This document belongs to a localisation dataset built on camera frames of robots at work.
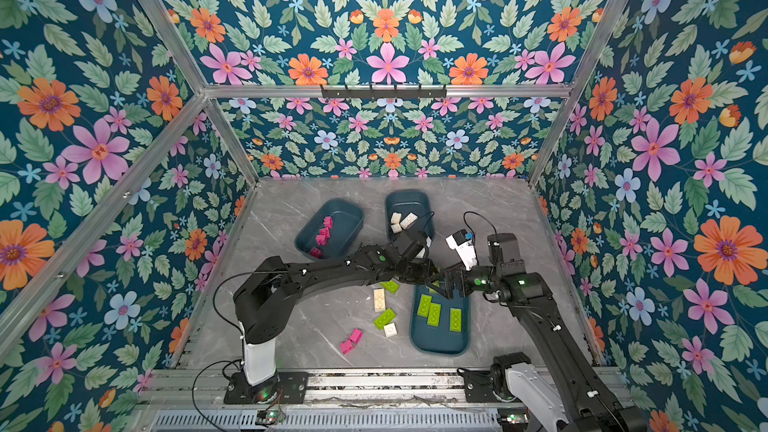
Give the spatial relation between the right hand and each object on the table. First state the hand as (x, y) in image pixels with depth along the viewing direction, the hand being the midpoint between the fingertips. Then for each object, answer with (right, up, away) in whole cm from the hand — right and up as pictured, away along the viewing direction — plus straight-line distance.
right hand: (438, 274), depth 73 cm
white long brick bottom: (-7, +12, +31) cm, 34 cm away
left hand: (+3, -1, +7) cm, 8 cm away
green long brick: (-13, -7, +17) cm, 23 cm away
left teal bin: (-30, +12, +33) cm, 46 cm away
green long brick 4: (-3, -12, +14) cm, 18 cm away
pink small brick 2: (-36, +8, +28) cm, 46 cm away
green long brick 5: (+6, -15, +11) cm, 20 cm away
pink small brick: (-36, +11, +31) cm, 48 cm away
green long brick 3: (0, -14, +11) cm, 18 cm away
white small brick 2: (-13, -18, +9) cm, 23 cm away
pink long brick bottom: (-23, -20, +5) cm, 31 cm away
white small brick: (-12, +9, +31) cm, 34 cm away
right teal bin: (+1, -17, +10) cm, 20 cm away
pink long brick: (-37, +6, +25) cm, 45 cm away
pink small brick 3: (-38, +2, +24) cm, 45 cm away
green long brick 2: (-14, -15, +12) cm, 24 cm away
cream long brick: (-16, -11, +15) cm, 25 cm away
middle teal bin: (-8, +19, +37) cm, 43 cm away
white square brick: (-12, +13, +33) cm, 38 cm away
